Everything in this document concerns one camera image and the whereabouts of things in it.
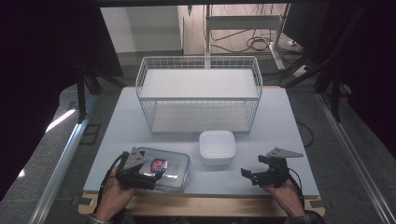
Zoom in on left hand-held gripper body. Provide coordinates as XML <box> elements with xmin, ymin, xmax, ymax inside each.
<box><xmin>116</xmin><ymin>147</ymin><xmax>157</xmax><ymax>191</ymax></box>

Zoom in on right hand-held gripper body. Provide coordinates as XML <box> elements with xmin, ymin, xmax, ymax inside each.
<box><xmin>250</xmin><ymin>147</ymin><xmax>304</xmax><ymax>189</ymax></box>

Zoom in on clear plastic food container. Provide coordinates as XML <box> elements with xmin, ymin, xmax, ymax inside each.
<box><xmin>135</xmin><ymin>147</ymin><xmax>191</xmax><ymax>192</ymax></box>

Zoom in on white square bowl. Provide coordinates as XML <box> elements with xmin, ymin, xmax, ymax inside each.
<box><xmin>198</xmin><ymin>130</ymin><xmax>237</xmax><ymax>166</ymax></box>

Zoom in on white wire shelf rack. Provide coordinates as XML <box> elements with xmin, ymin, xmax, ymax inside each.
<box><xmin>134</xmin><ymin>55</ymin><xmax>264</xmax><ymax>135</ymax></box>

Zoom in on person's right hand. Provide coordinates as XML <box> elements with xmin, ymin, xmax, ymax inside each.
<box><xmin>262</xmin><ymin>178</ymin><xmax>306</xmax><ymax>218</ymax></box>

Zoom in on person's left hand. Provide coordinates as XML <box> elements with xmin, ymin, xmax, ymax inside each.
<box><xmin>94</xmin><ymin>165</ymin><xmax>136</xmax><ymax>222</ymax></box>

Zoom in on person's right plaid sleeve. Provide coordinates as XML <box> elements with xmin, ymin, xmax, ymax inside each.
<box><xmin>283</xmin><ymin>210</ymin><xmax>327</xmax><ymax>224</ymax></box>

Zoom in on person's plaid sleeve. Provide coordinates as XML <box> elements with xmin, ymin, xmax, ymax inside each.
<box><xmin>85</xmin><ymin>214</ymin><xmax>114</xmax><ymax>224</ymax></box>
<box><xmin>283</xmin><ymin>210</ymin><xmax>327</xmax><ymax>224</ymax></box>

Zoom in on person's left plaid sleeve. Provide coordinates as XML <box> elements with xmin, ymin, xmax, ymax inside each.
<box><xmin>85</xmin><ymin>214</ymin><xmax>114</xmax><ymax>224</ymax></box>

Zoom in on black metal stand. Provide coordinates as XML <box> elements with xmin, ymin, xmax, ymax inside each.
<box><xmin>329</xmin><ymin>77</ymin><xmax>344</xmax><ymax>123</ymax></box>
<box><xmin>74</xmin><ymin>59</ymin><xmax>103</xmax><ymax>123</ymax></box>

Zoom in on white power strip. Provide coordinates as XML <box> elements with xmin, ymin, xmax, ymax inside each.
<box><xmin>291</xmin><ymin>64</ymin><xmax>310</xmax><ymax>78</ymax></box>

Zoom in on white cabinet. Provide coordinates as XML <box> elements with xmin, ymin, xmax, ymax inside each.
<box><xmin>100</xmin><ymin>5</ymin><xmax>185</xmax><ymax>54</ymax></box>

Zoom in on dark curtain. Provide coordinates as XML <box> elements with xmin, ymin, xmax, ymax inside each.
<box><xmin>323</xmin><ymin>0</ymin><xmax>396</xmax><ymax>160</ymax></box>
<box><xmin>0</xmin><ymin>0</ymin><xmax>125</xmax><ymax>202</ymax></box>

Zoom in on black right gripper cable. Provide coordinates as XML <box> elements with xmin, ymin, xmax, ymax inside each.
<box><xmin>287</xmin><ymin>167</ymin><xmax>306</xmax><ymax>210</ymax></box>

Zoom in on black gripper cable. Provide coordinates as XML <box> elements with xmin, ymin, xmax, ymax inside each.
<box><xmin>287</xmin><ymin>167</ymin><xmax>306</xmax><ymax>210</ymax></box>
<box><xmin>94</xmin><ymin>154</ymin><xmax>126</xmax><ymax>214</ymax></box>

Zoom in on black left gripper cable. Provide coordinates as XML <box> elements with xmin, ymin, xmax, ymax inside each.
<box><xmin>94</xmin><ymin>154</ymin><xmax>126</xmax><ymax>214</ymax></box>

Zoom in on thin black floor cable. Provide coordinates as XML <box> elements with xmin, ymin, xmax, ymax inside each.
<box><xmin>294</xmin><ymin>119</ymin><xmax>316</xmax><ymax>149</ymax></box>

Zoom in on aluminium rail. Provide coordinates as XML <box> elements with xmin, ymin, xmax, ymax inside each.
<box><xmin>28</xmin><ymin>94</ymin><xmax>100</xmax><ymax>224</ymax></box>
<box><xmin>315</xmin><ymin>92</ymin><xmax>396</xmax><ymax>224</ymax></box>

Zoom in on black floor cables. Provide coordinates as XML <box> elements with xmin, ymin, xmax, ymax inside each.
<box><xmin>210</xmin><ymin>27</ymin><xmax>295</xmax><ymax>54</ymax></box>

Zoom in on white desk frame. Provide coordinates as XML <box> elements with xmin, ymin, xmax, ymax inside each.
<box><xmin>203</xmin><ymin>3</ymin><xmax>291</xmax><ymax>71</ymax></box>

